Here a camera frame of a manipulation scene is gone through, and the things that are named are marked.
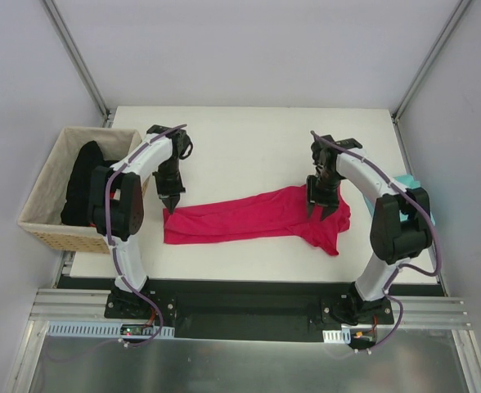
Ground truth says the pink t shirt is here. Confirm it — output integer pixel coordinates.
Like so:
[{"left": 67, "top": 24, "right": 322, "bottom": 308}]
[{"left": 163, "top": 185, "right": 351, "bottom": 256}]

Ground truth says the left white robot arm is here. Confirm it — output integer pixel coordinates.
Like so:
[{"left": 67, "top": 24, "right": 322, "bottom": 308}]
[{"left": 88, "top": 124, "right": 193, "bottom": 318}]

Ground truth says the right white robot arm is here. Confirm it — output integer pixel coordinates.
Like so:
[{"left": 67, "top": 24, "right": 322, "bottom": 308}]
[{"left": 307, "top": 133, "right": 436, "bottom": 323}]

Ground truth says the folded teal t shirt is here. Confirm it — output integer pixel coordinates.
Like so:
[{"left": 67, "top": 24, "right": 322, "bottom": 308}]
[{"left": 363, "top": 174, "right": 435, "bottom": 224}]

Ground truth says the black t shirt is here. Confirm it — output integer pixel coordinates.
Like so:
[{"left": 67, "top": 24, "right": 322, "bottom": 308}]
[{"left": 61, "top": 141, "right": 115, "bottom": 227}]

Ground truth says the wicker laundry basket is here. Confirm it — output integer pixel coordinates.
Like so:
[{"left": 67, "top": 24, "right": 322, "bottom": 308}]
[{"left": 18, "top": 127, "right": 142, "bottom": 254}]

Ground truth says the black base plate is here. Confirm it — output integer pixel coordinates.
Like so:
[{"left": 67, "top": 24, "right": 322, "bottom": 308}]
[{"left": 103, "top": 278, "right": 402, "bottom": 340}]

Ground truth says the right white cable duct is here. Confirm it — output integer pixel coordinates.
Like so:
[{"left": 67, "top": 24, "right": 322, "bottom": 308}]
[{"left": 322, "top": 328, "right": 351, "bottom": 345}]

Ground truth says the white cable duct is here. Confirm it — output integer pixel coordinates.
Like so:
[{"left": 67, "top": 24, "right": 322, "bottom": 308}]
[
  {"left": 47, "top": 322, "right": 175, "bottom": 340},
  {"left": 322, "top": 328, "right": 351, "bottom": 345}
]

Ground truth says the left white cable duct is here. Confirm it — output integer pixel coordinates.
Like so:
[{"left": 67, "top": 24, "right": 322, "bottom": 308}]
[{"left": 47, "top": 322, "right": 175, "bottom": 340}]

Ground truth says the aluminium rail frame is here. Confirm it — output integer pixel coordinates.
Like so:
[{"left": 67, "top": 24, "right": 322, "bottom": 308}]
[{"left": 7, "top": 236, "right": 481, "bottom": 392}]

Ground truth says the left rear aluminium post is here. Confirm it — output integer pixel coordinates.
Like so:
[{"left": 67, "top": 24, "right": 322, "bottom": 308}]
[{"left": 40, "top": 0, "right": 111, "bottom": 124}]

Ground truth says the aluminium post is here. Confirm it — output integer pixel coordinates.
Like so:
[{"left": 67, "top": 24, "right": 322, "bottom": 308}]
[
  {"left": 391, "top": 0, "right": 474, "bottom": 124},
  {"left": 40, "top": 0, "right": 111, "bottom": 124}
]

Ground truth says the right rear aluminium post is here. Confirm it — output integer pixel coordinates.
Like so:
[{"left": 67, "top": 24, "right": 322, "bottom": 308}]
[{"left": 391, "top": 0, "right": 474, "bottom": 124}]

